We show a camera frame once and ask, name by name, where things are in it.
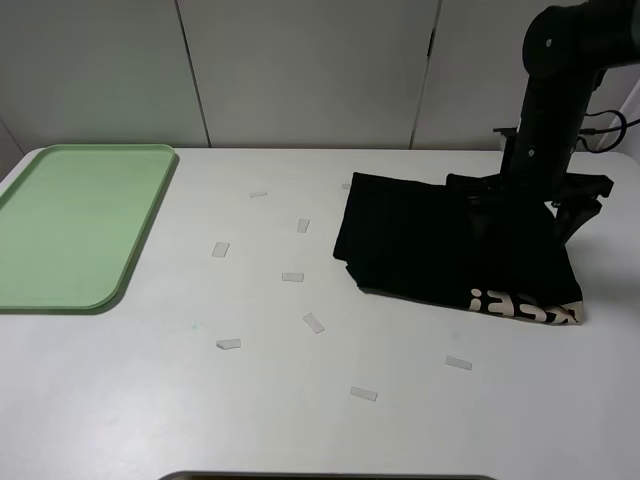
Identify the black short sleeve t-shirt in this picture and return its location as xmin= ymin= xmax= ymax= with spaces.
xmin=333 ymin=173 xmax=584 ymax=325

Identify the clear tape piece front centre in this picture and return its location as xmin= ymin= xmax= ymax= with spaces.
xmin=350 ymin=386 xmax=378 ymax=402

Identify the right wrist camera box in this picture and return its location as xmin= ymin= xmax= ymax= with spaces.
xmin=493 ymin=127 xmax=517 ymax=152

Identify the clear tape piece front left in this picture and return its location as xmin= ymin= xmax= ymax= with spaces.
xmin=216 ymin=339 xmax=242 ymax=351

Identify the clear tape piece front right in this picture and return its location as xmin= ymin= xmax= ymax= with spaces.
xmin=445 ymin=355 xmax=473 ymax=371

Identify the clear tape piece upper middle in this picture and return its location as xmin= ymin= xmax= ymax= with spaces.
xmin=297 ymin=219 xmax=310 ymax=234

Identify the light green plastic tray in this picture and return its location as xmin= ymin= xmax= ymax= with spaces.
xmin=1 ymin=144 xmax=178 ymax=315

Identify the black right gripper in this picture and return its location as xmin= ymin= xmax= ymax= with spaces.
xmin=445 ymin=173 xmax=614 ymax=250

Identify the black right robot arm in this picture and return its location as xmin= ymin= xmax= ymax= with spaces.
xmin=446 ymin=1 xmax=639 ymax=246

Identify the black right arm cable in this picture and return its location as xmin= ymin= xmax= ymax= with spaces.
xmin=577 ymin=108 xmax=631 ymax=155

